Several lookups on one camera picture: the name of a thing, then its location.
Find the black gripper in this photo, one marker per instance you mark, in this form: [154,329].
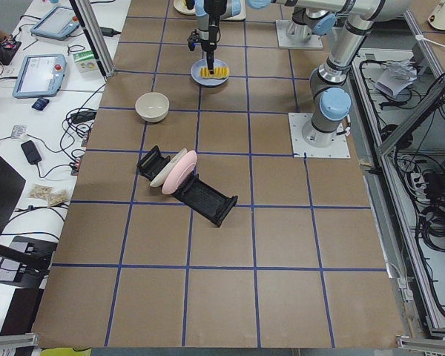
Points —
[210,38]

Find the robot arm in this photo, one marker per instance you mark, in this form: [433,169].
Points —
[304,23]
[332,103]

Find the cream plate under lemon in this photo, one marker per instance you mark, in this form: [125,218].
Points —
[180,7]

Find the pink plate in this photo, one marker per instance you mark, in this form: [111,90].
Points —
[179,172]

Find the cream plate in rack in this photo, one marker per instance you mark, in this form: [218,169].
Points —
[163,174]

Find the black plate rack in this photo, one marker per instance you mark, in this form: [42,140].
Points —
[193,192]

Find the cream rectangular tray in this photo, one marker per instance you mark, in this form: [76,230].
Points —
[235,10]

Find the cream bowl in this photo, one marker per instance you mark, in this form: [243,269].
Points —
[152,107]

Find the black power adapter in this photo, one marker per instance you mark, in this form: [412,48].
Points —
[109,32]

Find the green white carton box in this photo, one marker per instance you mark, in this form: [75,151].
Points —
[85,61]

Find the far teach pendant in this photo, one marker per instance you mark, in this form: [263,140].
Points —
[58,24]

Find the teach pendant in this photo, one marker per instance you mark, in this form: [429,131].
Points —
[58,24]
[40,76]

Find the near teach pendant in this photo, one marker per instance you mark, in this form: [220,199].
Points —
[40,76]

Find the black phone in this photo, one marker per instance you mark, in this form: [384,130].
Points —
[31,152]

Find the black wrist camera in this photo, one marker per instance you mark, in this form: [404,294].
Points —
[193,39]

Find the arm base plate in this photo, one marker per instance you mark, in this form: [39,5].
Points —
[306,142]
[291,35]

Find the aluminium frame post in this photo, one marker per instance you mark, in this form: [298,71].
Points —
[88,22]

